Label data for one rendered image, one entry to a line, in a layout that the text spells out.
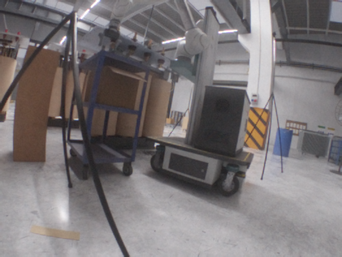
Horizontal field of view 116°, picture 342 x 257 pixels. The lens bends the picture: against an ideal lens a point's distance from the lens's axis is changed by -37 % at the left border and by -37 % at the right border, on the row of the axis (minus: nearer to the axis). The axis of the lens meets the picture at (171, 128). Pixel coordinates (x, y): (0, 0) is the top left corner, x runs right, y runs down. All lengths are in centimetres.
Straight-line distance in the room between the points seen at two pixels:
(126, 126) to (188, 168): 113
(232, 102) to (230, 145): 32
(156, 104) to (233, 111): 142
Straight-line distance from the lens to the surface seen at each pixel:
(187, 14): 152
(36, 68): 149
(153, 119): 246
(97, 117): 196
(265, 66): 685
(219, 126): 132
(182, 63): 150
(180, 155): 136
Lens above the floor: 52
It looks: 3 degrees down
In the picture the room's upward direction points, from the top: 10 degrees clockwise
